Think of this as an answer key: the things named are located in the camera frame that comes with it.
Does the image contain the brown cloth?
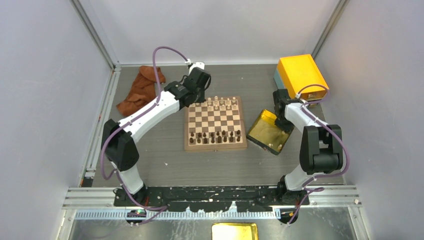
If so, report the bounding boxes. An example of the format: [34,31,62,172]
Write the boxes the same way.
[116,65,157,117]

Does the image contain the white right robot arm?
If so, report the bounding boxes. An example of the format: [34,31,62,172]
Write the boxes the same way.
[272,89,344,206]

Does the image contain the light wooden king piece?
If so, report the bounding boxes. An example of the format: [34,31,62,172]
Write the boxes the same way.
[213,96,219,106]

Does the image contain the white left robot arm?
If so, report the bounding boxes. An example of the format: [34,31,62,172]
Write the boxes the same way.
[101,62,211,207]

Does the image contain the wooden chessboard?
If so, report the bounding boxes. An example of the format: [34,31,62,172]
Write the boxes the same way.
[184,96,248,152]

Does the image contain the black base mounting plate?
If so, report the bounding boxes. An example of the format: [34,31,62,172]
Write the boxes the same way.
[113,185,310,213]

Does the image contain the gold tin lid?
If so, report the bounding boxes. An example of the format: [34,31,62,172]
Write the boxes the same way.
[211,222,259,240]

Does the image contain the yellow drawer box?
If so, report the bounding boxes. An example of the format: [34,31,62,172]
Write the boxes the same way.
[273,54,329,102]

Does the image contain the aluminium front rail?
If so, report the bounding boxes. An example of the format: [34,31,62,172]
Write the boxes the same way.
[62,185,362,220]

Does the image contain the gold metal tin tray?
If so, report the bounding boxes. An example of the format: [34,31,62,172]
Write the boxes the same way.
[246,109,293,156]

